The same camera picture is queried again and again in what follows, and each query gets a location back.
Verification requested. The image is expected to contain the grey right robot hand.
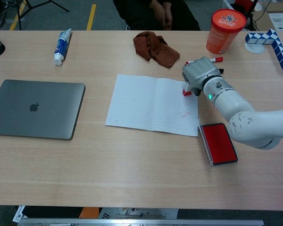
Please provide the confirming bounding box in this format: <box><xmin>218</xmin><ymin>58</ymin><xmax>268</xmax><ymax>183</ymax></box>
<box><xmin>181</xmin><ymin>56</ymin><xmax>224</xmax><ymax>97</ymax></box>

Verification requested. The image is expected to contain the red capped whiteboard marker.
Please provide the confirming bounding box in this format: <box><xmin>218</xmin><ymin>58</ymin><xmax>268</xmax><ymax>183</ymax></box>
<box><xmin>185</xmin><ymin>56</ymin><xmax>224</xmax><ymax>65</ymax></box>

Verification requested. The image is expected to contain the open lined notebook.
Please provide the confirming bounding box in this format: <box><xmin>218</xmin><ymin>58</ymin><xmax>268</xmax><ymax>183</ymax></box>
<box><xmin>105</xmin><ymin>74</ymin><xmax>200</xmax><ymax>137</ymax></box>

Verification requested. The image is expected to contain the orange plastic canister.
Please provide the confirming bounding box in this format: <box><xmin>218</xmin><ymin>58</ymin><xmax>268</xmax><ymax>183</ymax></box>
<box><xmin>205</xmin><ymin>8</ymin><xmax>247</xmax><ymax>55</ymax></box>

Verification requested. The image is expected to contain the crumpled brown cloth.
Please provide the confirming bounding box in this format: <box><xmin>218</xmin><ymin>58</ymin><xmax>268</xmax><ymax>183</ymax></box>
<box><xmin>133</xmin><ymin>31</ymin><xmax>181</xmax><ymax>69</ymax></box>

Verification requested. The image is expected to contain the white round disc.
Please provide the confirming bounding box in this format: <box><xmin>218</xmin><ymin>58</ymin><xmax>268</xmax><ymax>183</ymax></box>
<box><xmin>244</xmin><ymin>41</ymin><xmax>265</xmax><ymax>55</ymax></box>

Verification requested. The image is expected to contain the blue white snake puzzle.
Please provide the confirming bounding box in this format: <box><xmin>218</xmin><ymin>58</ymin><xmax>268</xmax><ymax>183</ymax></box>
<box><xmin>244</xmin><ymin>28</ymin><xmax>283</xmax><ymax>73</ymax></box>

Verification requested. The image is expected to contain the red ink pad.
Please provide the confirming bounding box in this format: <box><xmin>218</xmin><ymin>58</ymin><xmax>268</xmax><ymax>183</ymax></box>
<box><xmin>196</xmin><ymin>117</ymin><xmax>239</xmax><ymax>167</ymax></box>

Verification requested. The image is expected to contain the seated person in black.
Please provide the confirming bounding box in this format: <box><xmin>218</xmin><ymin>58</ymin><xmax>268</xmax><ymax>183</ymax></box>
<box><xmin>112</xmin><ymin>0</ymin><xmax>201</xmax><ymax>31</ymax></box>

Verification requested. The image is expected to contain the white foam tray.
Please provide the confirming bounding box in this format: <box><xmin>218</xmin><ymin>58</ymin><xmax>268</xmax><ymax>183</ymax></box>
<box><xmin>267</xmin><ymin>11</ymin><xmax>283</xmax><ymax>32</ymax></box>

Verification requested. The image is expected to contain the blue white toothpaste tube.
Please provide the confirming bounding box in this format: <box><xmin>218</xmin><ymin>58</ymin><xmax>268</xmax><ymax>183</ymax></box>
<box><xmin>53</xmin><ymin>28</ymin><xmax>73</xmax><ymax>66</ymax></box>

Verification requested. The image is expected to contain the white device under table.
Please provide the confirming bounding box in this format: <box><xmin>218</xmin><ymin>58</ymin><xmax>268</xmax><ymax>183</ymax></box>
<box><xmin>98</xmin><ymin>207</ymin><xmax>179</xmax><ymax>220</ymax></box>

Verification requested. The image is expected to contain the grey closed laptop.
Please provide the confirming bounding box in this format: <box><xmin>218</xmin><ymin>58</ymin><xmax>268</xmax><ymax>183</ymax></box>
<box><xmin>0</xmin><ymin>79</ymin><xmax>86</xmax><ymax>140</ymax></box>

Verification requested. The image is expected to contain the black tripod stand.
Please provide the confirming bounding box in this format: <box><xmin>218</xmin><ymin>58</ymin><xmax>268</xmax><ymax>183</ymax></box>
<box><xmin>13</xmin><ymin>0</ymin><xmax>70</xmax><ymax>31</ymax></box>

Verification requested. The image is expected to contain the white paper label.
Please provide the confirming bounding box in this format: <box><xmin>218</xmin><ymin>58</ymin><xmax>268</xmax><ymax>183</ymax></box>
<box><xmin>12</xmin><ymin>205</ymin><xmax>26</xmax><ymax>223</ymax></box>

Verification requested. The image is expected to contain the aluminium profile rail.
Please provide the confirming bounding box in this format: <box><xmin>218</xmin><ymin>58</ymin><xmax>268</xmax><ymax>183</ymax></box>
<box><xmin>17</xmin><ymin>218</ymin><xmax>265</xmax><ymax>226</ymax></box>

